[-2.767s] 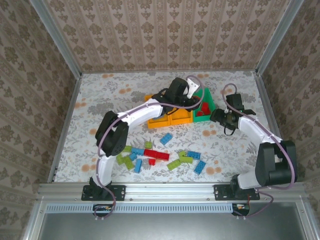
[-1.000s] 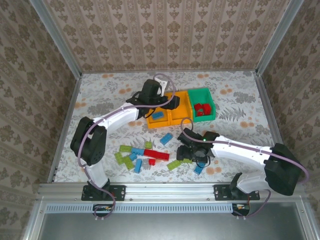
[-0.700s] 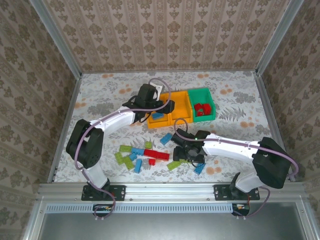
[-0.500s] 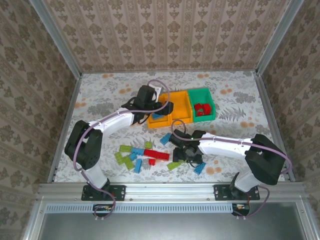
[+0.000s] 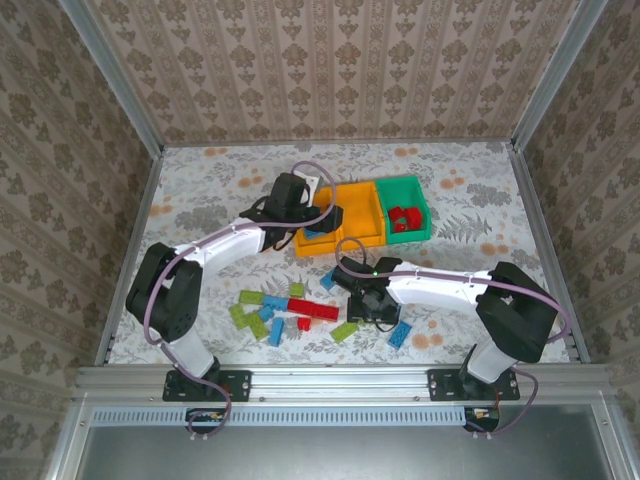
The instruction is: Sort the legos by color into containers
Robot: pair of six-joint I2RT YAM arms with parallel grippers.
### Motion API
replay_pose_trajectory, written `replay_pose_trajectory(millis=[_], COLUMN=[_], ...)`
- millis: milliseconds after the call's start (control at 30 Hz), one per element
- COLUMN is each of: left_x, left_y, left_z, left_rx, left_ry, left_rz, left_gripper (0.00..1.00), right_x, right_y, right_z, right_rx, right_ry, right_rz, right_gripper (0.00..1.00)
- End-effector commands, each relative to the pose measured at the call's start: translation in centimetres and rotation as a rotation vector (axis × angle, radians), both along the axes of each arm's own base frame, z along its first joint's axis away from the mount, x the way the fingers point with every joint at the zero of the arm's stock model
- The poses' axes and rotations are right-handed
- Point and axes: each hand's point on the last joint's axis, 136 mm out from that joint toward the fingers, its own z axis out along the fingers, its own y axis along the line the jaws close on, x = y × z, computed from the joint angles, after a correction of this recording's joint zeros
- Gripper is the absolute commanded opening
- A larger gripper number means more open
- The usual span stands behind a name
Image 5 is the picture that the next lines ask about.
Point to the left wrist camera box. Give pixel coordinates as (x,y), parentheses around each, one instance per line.
(308,181)

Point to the aluminium side rail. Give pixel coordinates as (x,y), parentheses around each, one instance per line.
(531,200)
(138,225)

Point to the wide aluminium mounting rail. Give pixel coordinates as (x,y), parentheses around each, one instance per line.
(340,382)

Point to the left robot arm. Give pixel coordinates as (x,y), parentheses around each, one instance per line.
(170,295)

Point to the small blue lego brick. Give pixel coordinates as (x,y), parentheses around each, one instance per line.
(266,313)

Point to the small red lego brick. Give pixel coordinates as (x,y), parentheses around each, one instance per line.
(400,228)
(304,323)

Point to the green plastic bin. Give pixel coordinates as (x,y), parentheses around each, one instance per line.
(400,192)

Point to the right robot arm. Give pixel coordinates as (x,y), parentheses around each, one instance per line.
(515,310)

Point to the floral patterned table covering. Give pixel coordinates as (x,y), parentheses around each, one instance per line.
(225,175)

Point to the aluminium back rail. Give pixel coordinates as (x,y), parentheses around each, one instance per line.
(350,144)

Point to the small green lego brick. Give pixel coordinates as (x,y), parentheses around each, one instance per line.
(297,290)

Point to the aluminium frame post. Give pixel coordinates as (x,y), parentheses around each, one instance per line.
(556,75)
(116,75)

